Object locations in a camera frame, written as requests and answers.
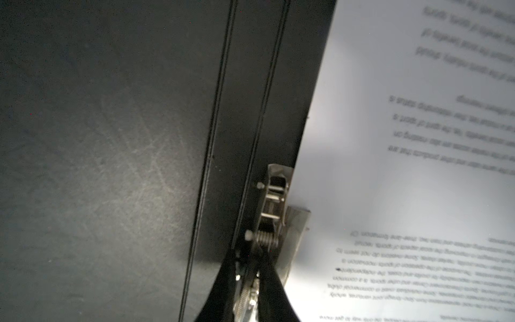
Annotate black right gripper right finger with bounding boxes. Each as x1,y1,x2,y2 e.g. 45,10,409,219
257,252,300,322

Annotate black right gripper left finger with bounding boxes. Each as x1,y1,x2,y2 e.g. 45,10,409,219
195,249,236,322

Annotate white printed paper files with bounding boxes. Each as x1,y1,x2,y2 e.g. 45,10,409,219
286,1,514,321

